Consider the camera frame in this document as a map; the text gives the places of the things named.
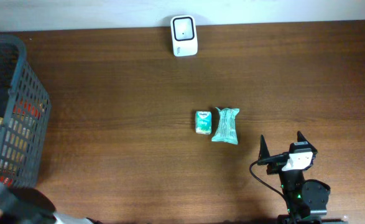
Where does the mint green wipes pack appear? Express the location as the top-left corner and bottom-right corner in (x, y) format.
(211, 108), (240, 145)

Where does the green Kleenex tissue pack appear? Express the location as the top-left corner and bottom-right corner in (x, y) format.
(195, 111), (212, 134)

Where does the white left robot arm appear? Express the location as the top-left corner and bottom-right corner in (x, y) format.
(0, 182), (99, 224)

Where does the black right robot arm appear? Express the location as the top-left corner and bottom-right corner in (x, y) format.
(255, 131), (331, 223)

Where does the white barcode scanner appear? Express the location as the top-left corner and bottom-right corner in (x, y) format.
(170, 15), (198, 57)

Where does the grey plastic mesh basket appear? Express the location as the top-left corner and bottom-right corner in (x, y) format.
(0, 35), (52, 187)

